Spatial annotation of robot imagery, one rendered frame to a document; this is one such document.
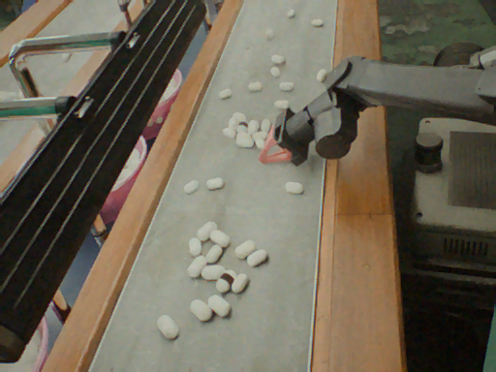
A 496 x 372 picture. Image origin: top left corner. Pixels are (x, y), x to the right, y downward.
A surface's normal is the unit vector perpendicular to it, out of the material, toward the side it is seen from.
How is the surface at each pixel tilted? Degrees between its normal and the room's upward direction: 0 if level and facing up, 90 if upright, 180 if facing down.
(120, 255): 0
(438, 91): 49
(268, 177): 0
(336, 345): 0
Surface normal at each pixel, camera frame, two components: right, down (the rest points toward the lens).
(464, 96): -0.85, -0.40
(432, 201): -0.14, -0.79
